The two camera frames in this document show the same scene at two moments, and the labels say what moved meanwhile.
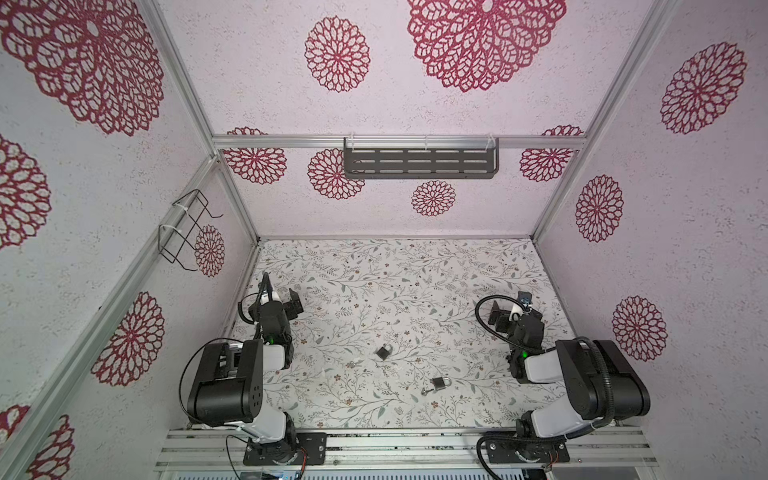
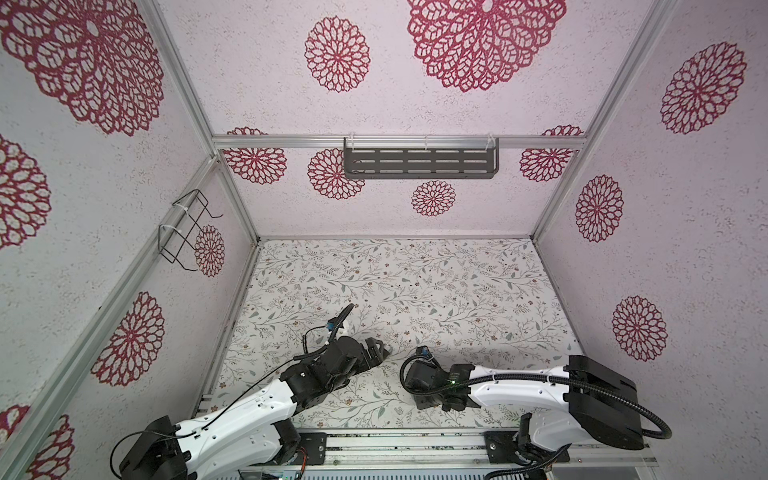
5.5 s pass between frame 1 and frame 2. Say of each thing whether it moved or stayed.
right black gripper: moved
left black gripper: moved
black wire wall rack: stayed
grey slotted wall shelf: stayed
